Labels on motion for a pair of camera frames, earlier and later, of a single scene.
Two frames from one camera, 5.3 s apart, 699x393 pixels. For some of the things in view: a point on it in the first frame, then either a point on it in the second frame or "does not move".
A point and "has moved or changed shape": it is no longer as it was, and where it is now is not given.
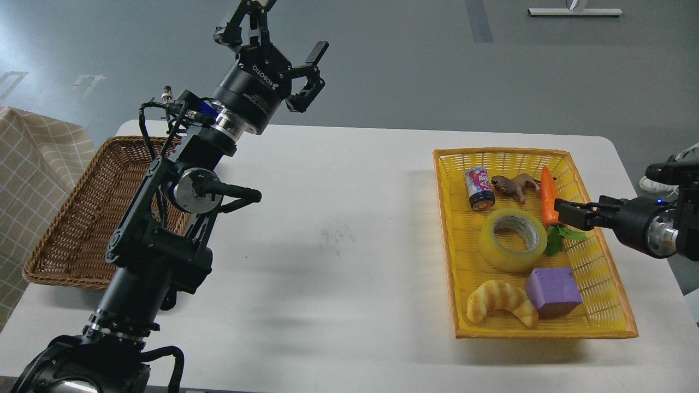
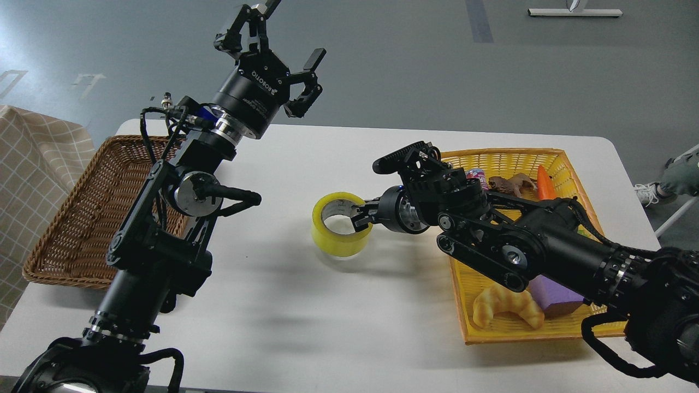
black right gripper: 646,224 to 396,211
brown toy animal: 517,184 does not move
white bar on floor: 575,12 does not move
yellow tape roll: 522,221 has moved or changed shape
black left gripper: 260,77 does not move
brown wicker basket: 73,250 does not move
